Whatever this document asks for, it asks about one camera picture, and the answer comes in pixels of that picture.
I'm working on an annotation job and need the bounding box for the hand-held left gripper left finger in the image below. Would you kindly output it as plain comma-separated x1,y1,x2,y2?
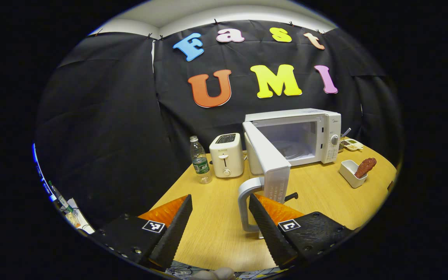
90,194,193,272

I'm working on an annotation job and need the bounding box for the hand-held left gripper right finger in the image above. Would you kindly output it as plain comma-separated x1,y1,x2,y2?
248,193,353,270

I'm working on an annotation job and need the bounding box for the brown meat piece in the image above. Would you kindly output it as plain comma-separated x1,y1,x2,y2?
354,157,377,179

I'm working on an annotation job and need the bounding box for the white microwave oven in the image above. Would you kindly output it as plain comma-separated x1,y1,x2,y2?
238,108,342,234

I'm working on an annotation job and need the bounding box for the clear plastic water bottle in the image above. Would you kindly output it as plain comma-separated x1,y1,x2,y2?
190,135,212,184

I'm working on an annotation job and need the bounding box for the white toaster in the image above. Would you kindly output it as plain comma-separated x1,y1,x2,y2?
209,133,245,179

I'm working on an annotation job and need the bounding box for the white paper sheet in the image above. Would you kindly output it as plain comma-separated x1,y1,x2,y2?
66,198,95,235

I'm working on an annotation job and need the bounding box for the white rectangular dish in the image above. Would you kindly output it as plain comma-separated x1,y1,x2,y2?
339,159,368,189

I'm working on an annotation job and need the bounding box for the green marker pen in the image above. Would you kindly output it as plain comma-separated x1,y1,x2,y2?
48,181,75,214

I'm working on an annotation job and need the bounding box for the black backdrop cloth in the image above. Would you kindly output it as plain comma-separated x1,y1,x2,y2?
33,19,403,230

